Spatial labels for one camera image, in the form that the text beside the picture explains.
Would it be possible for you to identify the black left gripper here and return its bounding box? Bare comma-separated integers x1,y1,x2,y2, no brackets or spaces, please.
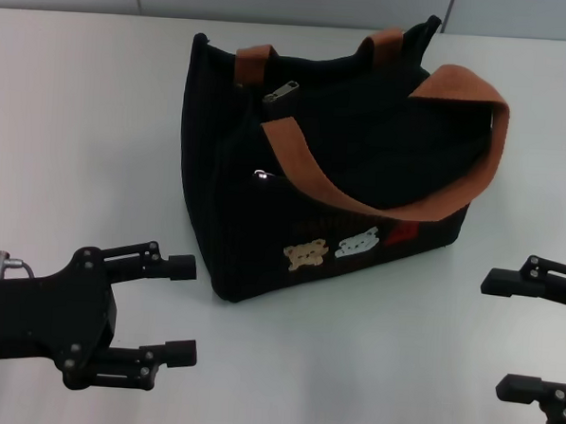
0,232,205,397

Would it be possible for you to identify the black food bag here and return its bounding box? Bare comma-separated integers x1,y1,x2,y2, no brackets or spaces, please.
168,2,516,320

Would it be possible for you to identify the silver left gripper cable connector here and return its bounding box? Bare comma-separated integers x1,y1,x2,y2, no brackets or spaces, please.
0,250,38,282

